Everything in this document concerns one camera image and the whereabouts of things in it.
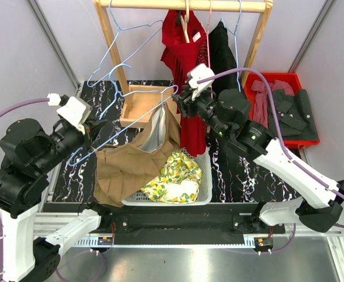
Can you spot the red polka dot skirt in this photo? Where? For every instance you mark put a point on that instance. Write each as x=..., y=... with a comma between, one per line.
x=203, y=54

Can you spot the white plastic basket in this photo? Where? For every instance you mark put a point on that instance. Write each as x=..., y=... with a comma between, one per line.
x=205, y=189

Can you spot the dark grey striped shirt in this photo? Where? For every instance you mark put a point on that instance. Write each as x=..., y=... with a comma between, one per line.
x=295, y=117

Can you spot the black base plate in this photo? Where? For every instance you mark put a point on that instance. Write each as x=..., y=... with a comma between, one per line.
x=214, y=224

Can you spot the lemon print skirt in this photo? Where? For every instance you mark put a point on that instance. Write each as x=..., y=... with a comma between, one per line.
x=178, y=182

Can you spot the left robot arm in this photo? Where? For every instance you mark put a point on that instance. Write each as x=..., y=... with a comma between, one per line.
x=30, y=154

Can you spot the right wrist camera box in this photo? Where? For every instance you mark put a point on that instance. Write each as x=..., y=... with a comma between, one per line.
x=198, y=80

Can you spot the tan pleated skirt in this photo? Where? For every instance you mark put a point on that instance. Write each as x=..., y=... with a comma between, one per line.
x=123, y=170

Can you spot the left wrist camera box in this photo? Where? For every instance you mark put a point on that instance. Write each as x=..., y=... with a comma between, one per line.
x=73, y=109

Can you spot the wooden clothes rack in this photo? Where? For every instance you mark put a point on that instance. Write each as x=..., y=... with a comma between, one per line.
x=144, y=102

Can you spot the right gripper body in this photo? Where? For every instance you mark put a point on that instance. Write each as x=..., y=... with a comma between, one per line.
x=201, y=104

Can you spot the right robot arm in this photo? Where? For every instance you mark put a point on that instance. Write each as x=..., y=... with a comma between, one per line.
x=319, y=205

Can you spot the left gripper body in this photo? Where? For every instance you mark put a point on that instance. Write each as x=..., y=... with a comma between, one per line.
x=88, y=136

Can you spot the pink garment in bin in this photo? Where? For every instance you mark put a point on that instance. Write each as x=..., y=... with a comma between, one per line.
x=260, y=112

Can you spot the black marble mat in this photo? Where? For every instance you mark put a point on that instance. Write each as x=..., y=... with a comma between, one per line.
x=234, y=179

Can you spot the cream wooden hanger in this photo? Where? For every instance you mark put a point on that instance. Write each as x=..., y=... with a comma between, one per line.
x=184, y=21

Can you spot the black skirt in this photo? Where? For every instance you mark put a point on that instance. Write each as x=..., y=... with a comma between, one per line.
x=222, y=59

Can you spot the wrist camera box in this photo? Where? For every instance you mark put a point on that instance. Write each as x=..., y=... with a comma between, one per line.
x=198, y=80
x=73, y=109

